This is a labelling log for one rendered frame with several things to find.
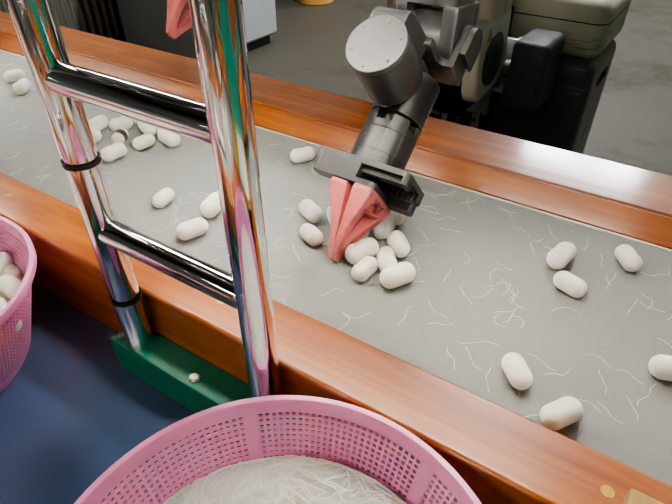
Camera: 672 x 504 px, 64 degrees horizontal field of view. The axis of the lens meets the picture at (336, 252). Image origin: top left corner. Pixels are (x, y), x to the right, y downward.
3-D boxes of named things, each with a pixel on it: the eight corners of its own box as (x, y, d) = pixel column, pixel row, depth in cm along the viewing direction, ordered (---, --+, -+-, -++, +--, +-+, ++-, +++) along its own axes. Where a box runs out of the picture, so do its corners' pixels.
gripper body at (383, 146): (402, 189, 49) (434, 118, 50) (311, 160, 53) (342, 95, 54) (418, 212, 55) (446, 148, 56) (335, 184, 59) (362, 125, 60)
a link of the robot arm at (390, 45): (485, 40, 55) (411, 28, 59) (468, -43, 45) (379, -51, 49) (439, 143, 54) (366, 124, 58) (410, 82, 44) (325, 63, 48)
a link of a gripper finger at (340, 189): (362, 268, 48) (404, 175, 49) (298, 242, 51) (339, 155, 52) (383, 283, 54) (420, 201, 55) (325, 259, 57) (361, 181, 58)
